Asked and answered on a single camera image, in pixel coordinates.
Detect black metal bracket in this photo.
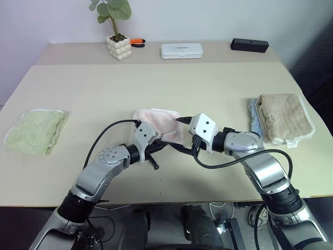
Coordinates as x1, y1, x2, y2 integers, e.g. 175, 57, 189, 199
215, 218, 244, 250

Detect blue folded towel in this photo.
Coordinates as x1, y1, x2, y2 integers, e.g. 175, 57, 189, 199
249, 98, 264, 136

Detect white flat case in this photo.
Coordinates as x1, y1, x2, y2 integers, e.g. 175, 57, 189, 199
160, 43, 204, 60

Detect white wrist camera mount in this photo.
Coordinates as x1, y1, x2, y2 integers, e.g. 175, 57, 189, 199
133, 121, 160, 164
187, 112, 219, 154

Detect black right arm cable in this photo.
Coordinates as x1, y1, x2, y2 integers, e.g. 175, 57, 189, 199
191, 145, 293, 183

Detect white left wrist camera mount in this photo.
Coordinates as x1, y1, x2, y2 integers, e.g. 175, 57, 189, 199
133, 121, 160, 164

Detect dark rounded shape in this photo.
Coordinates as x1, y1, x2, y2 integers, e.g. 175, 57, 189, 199
180, 205, 222, 250

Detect pink towel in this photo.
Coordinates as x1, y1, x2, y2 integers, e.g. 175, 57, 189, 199
132, 107, 184, 147

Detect beige folded towel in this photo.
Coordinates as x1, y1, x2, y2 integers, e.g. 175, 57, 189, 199
255, 93, 316, 148

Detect white cable coil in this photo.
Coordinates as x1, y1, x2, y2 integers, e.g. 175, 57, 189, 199
209, 201, 235, 217

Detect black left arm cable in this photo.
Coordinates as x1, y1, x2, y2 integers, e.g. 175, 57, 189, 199
83, 118, 143, 169

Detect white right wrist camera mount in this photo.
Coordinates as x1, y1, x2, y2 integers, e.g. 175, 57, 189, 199
187, 112, 219, 154

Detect green leafy plant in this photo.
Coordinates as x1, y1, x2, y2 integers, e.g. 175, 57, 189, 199
88, 0, 132, 42

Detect beige table mat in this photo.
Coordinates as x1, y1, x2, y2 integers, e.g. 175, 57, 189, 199
0, 61, 333, 209

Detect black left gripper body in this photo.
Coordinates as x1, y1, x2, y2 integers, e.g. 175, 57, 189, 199
144, 139, 160, 160

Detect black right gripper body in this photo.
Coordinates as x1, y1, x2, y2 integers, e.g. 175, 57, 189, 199
190, 135, 204, 158

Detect white bubble plant pot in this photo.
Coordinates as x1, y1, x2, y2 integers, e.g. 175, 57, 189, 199
106, 34, 133, 61

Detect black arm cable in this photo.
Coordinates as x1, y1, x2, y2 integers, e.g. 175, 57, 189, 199
191, 145, 293, 183
83, 118, 143, 169

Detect orange black pliers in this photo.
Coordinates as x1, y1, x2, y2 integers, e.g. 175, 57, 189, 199
129, 38, 146, 48

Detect green folded towel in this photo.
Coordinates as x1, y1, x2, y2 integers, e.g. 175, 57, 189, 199
3, 108, 69, 157

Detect black rectangular box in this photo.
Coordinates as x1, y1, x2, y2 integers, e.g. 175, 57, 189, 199
230, 37, 270, 54

